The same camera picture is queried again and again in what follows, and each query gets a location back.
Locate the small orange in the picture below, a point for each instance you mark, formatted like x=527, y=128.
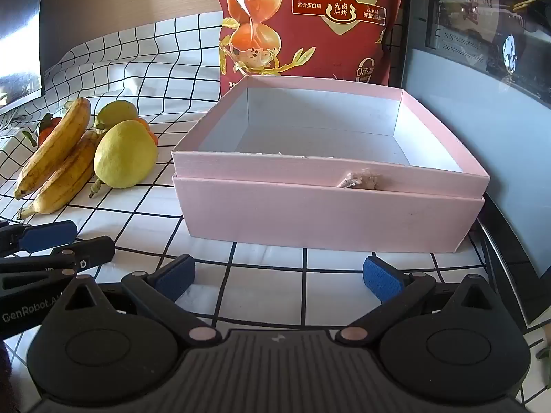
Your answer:
x=142, y=124
x=153, y=138

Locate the pink cardboard box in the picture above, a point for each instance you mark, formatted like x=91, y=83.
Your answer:
x=327, y=211

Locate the dark flat screen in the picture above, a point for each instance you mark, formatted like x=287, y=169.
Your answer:
x=19, y=30

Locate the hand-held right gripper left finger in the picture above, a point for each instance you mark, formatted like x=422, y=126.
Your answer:
x=176, y=277

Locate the yellow-green guava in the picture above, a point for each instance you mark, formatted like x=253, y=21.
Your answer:
x=114, y=114
x=125, y=155

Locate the red tangerine with leaves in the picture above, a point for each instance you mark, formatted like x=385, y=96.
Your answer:
x=48, y=131

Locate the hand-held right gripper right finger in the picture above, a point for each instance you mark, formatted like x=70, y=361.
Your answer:
x=381, y=282

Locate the yellow banana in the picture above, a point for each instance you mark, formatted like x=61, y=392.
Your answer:
x=60, y=142
x=64, y=178

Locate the white checked tablecloth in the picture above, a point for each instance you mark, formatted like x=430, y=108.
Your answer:
x=267, y=275

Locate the red printed package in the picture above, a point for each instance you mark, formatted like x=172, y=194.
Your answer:
x=310, y=30

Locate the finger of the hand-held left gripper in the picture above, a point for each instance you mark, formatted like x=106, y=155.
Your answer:
x=92, y=251
x=47, y=234

